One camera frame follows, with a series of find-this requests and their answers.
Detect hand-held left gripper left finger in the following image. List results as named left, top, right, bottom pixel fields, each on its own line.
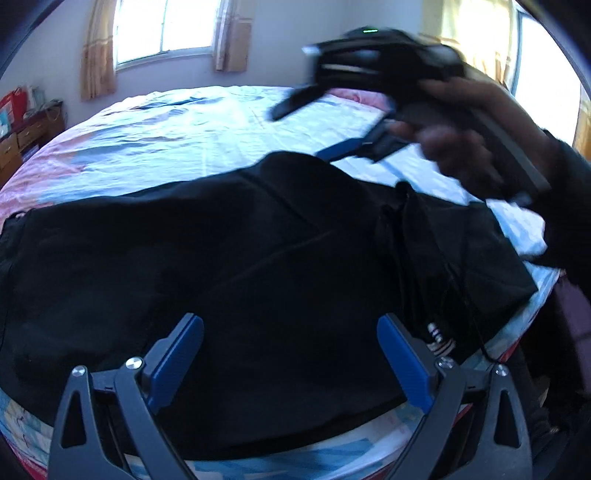
left=47, top=313, right=205, bottom=480

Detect beige patterned curtain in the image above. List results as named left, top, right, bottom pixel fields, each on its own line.
left=212, top=0, right=254, bottom=73
left=81, top=0, right=118, bottom=101

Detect person's right forearm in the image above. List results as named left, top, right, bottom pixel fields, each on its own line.
left=531, top=131, right=591, bottom=278

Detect red gift bag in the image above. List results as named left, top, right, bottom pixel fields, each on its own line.
left=0, top=88, right=29, bottom=132

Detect sliding window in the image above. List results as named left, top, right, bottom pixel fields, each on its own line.
left=113, top=0, right=232, bottom=71

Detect folded pink floral quilt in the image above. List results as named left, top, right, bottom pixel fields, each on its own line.
left=329, top=88, right=394, bottom=112

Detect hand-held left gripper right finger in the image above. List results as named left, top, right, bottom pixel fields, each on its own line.
left=376, top=313, right=533, bottom=480

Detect black pants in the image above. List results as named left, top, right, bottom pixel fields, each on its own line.
left=0, top=152, right=539, bottom=462

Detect wooden desk with drawers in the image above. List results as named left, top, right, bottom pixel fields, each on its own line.
left=0, top=104, right=65, bottom=185

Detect large bright window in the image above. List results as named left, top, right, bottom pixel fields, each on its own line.
left=512, top=7, right=583, bottom=148

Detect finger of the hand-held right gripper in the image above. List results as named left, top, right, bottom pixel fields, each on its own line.
left=270, top=84, right=326, bottom=122
left=316, top=121, right=411, bottom=163

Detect bed with pastel sheet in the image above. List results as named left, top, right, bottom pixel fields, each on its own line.
left=0, top=85, right=561, bottom=480

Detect person's dark clothed body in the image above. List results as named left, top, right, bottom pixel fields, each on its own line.
left=519, top=272, right=591, bottom=480

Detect yellow patterned curtain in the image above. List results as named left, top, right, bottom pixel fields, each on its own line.
left=422, top=0, right=518, bottom=93

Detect person's right hand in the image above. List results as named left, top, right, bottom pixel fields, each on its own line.
left=392, top=76, right=559, bottom=199

